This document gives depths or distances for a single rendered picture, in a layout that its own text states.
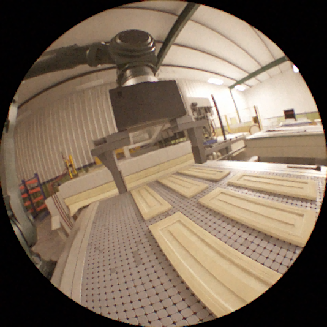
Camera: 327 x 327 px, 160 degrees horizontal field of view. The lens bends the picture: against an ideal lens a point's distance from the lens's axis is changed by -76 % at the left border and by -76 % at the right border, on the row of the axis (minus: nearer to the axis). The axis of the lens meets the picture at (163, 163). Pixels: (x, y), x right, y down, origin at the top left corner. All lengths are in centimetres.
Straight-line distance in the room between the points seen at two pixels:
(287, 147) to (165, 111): 343
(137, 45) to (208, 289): 75
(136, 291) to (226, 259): 31
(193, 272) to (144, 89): 58
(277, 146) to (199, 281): 350
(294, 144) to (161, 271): 353
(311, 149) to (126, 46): 364
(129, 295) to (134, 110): 59
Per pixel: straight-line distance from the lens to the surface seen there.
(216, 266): 42
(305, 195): 75
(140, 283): 47
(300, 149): 358
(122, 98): 36
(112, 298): 50
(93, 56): 54
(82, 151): 602
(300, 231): 55
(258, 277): 43
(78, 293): 60
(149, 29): 535
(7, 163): 107
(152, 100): 36
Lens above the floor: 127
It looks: 9 degrees down
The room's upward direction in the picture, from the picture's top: 16 degrees counter-clockwise
